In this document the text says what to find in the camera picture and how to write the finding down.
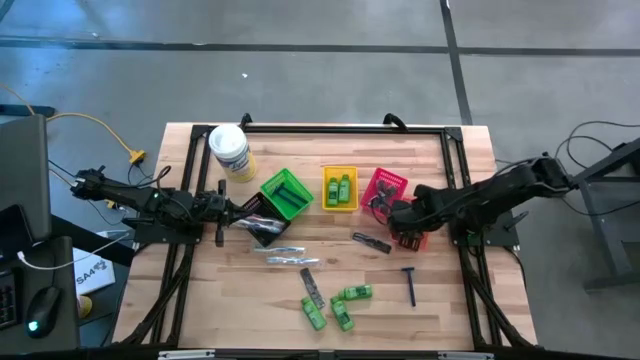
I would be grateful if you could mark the packaged toothbrushes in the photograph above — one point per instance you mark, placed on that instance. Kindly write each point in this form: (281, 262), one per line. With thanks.
(293, 260)

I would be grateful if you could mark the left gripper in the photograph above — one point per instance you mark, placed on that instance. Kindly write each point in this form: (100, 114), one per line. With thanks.
(210, 207)

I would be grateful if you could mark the black keyboard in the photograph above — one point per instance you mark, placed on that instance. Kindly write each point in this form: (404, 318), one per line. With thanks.
(7, 305)

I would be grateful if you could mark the black floor bar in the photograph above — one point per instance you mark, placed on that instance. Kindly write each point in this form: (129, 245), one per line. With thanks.
(25, 110)

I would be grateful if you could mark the yellow plastic basket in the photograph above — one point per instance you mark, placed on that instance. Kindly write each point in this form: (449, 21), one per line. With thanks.
(340, 208)

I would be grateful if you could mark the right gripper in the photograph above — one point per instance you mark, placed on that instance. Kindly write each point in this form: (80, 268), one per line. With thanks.
(412, 212)

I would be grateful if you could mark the black aluminium table frame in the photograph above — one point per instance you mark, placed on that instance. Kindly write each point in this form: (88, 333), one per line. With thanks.
(350, 129)

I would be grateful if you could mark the bagged black comb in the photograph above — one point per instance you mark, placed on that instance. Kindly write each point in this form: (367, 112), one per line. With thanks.
(387, 189)
(375, 202)
(371, 242)
(311, 288)

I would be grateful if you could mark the green plastic basket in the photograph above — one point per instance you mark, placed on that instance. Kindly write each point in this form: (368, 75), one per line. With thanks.
(277, 180)

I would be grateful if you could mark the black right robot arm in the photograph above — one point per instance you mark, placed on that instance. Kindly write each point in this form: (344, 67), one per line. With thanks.
(500, 195)

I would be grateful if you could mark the white paper box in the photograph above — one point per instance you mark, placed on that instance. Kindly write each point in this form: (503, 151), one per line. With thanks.
(92, 275)

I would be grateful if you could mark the black plastic basket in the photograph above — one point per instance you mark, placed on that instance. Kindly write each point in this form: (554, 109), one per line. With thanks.
(262, 239)

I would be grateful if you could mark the small yellow object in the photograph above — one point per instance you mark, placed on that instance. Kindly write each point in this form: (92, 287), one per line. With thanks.
(84, 306)

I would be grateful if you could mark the black tablet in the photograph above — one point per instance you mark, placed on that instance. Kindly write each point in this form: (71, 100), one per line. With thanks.
(12, 232)

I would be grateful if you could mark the grey metal bracket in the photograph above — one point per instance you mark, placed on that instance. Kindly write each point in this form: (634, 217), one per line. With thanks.
(185, 354)
(465, 355)

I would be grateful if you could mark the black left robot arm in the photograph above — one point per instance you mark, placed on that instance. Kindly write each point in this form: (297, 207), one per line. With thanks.
(130, 197)

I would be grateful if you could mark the pinkish red plastic basket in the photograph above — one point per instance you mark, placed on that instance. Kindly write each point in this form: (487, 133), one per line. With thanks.
(395, 175)

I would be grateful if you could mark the Lysol wipes canister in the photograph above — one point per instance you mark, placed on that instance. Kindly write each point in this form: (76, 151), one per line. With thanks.
(230, 150)

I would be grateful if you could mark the black side table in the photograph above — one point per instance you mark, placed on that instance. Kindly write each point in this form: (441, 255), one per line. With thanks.
(600, 170)

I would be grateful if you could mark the grey laptop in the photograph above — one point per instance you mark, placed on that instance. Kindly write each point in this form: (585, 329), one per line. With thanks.
(22, 175)

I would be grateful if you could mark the black computer mouse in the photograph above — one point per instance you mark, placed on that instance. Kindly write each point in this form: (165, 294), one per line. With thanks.
(42, 312)

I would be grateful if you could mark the orange plastic basket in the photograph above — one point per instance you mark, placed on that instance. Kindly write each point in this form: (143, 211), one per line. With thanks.
(425, 243)

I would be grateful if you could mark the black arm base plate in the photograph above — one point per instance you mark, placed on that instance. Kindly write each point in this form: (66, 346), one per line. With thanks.
(150, 235)
(505, 239)

